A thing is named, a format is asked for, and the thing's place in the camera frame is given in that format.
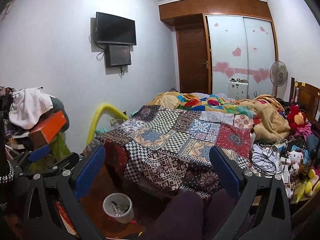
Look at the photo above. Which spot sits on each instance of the colourful orange blanket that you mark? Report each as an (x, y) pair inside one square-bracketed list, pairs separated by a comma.
[(264, 111)]

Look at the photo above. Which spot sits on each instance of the yellow foam bed rail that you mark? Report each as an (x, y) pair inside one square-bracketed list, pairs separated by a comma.
[(103, 114)]

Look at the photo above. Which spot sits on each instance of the wall mounted black television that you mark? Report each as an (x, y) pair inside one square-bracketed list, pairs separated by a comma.
[(112, 29)]

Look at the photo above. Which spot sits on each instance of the red plush toy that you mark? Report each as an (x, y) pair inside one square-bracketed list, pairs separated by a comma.
[(296, 118)]

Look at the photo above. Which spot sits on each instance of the white trash bin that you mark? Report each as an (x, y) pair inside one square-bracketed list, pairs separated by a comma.
[(119, 206)]

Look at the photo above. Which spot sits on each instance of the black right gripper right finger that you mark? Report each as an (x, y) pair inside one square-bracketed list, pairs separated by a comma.
[(271, 219)]

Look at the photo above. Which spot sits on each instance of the white cloth on pile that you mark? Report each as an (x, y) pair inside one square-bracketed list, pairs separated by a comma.
[(27, 107)]

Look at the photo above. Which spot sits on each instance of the pink cloth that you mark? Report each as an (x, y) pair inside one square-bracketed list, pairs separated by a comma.
[(303, 131)]

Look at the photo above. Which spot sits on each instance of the orange cardboard box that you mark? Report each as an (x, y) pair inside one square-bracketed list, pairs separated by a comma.
[(44, 132)]

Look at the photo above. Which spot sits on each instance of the wooden headboard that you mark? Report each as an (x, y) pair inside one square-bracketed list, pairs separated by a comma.
[(306, 97)]

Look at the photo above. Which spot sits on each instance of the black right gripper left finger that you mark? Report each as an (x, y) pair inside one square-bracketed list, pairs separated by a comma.
[(52, 207)]

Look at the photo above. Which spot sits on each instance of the brown wooden door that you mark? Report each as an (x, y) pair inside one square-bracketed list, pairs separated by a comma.
[(192, 58)]

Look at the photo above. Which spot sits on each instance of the patchwork patterned bed quilt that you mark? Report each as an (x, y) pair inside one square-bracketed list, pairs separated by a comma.
[(164, 150)]

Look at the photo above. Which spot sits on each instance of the small black wall monitor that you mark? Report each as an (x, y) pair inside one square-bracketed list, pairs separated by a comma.
[(117, 56)]

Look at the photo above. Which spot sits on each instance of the yellow plush toy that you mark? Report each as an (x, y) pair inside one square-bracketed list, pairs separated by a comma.
[(308, 187)]

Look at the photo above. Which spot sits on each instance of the standing electric fan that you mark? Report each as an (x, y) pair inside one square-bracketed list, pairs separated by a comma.
[(278, 76)]

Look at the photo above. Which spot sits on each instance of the white cow plush toy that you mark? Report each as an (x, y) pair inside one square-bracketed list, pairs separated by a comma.
[(296, 159)]

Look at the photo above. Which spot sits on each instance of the white sliding wardrobe with hearts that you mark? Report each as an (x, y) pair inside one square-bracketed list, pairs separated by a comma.
[(241, 48)]

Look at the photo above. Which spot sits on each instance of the white spray bottle black cap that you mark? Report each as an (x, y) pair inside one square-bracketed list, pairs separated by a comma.
[(252, 135)]

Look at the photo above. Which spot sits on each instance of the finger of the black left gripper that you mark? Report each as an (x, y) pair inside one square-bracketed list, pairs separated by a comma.
[(23, 165)]

